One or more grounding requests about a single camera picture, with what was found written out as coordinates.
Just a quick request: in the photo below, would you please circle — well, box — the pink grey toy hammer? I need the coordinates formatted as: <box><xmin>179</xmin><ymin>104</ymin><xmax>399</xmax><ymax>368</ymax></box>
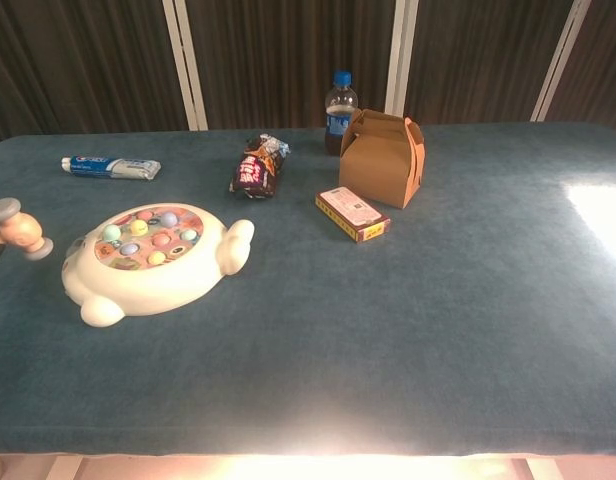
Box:
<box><xmin>0</xmin><ymin>197</ymin><xmax>55</xmax><ymax>262</ymax></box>

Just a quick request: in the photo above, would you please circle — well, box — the white whack-a-mole toy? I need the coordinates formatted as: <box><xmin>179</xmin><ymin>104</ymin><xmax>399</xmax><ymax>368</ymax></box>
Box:
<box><xmin>61</xmin><ymin>202</ymin><xmax>256</xmax><ymax>329</ymax></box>

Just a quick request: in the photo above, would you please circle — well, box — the blue white toothpaste tube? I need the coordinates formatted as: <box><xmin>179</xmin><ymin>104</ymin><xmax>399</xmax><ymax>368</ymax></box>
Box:
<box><xmin>61</xmin><ymin>153</ymin><xmax>163</xmax><ymax>182</ymax></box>

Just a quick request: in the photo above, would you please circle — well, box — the dark brown curtain panel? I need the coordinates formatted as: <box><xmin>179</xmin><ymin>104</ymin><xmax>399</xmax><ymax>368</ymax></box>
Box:
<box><xmin>405</xmin><ymin>0</ymin><xmax>575</xmax><ymax>126</ymax></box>
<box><xmin>186</xmin><ymin>0</ymin><xmax>398</xmax><ymax>130</ymax></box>
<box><xmin>0</xmin><ymin>0</ymin><xmax>189</xmax><ymax>147</ymax></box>
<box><xmin>550</xmin><ymin>0</ymin><xmax>616</xmax><ymax>124</ymax></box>

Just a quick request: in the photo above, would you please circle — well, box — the dark brown snack bag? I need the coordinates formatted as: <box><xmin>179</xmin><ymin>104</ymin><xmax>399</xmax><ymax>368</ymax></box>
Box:
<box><xmin>229</xmin><ymin>133</ymin><xmax>291</xmax><ymax>201</ymax></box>

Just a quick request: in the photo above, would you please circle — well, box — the small red yellow box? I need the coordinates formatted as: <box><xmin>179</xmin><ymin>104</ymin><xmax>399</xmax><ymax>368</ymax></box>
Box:
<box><xmin>315</xmin><ymin>186</ymin><xmax>392</xmax><ymax>245</ymax></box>

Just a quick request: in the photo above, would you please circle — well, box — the cola bottle blue cap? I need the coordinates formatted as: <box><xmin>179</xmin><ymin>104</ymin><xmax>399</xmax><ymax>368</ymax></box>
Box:
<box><xmin>324</xmin><ymin>70</ymin><xmax>360</xmax><ymax>157</ymax></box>

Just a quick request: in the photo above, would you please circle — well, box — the brown cardboard gable box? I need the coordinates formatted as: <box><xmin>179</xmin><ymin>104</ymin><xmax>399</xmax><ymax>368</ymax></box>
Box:
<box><xmin>338</xmin><ymin>108</ymin><xmax>427</xmax><ymax>210</ymax></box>

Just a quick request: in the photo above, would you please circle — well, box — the white frame post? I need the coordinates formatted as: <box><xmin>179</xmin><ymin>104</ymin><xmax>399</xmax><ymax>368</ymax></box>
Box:
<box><xmin>161</xmin><ymin>0</ymin><xmax>209</xmax><ymax>132</ymax></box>
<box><xmin>530</xmin><ymin>0</ymin><xmax>593</xmax><ymax>123</ymax></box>
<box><xmin>384</xmin><ymin>0</ymin><xmax>420</xmax><ymax>117</ymax></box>

